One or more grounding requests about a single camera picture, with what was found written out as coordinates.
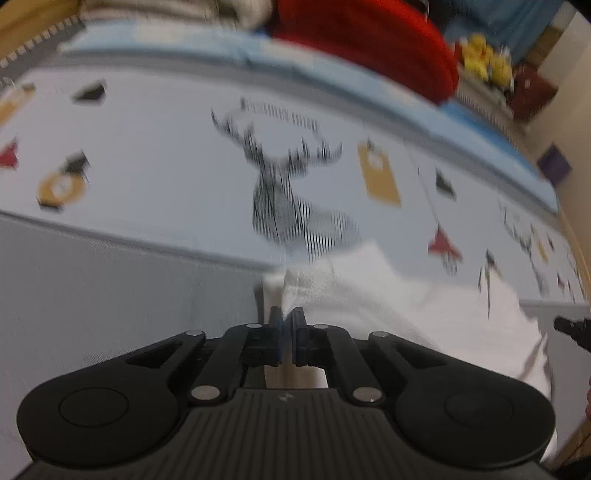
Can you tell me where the wooden bed frame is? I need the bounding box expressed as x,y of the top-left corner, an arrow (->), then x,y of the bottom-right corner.
0,0 -> 80,62

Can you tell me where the purple box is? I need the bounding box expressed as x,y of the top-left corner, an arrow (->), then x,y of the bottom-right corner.
537,145 -> 574,186

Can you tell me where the yellow plush toy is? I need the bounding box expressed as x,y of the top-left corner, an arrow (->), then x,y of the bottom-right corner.
461,34 -> 492,75
488,50 -> 516,89

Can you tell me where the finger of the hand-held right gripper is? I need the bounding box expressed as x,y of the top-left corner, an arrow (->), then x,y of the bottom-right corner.
553,315 -> 591,356

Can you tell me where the white garment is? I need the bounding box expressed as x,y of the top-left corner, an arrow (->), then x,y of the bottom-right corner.
261,240 -> 556,464

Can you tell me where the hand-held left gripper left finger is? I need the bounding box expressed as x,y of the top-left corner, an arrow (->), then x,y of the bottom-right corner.
124,306 -> 288,407

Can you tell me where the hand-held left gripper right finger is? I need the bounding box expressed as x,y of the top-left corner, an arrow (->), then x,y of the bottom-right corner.
289,306 -> 452,407

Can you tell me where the cream fluffy cloth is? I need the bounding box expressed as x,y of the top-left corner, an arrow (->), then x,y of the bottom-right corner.
78,0 -> 279,32

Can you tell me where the deer print bed sheet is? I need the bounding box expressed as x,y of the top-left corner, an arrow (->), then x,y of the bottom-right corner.
0,59 -> 591,480

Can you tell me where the dark red box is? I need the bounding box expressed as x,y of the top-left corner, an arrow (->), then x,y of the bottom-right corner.
510,65 -> 560,123

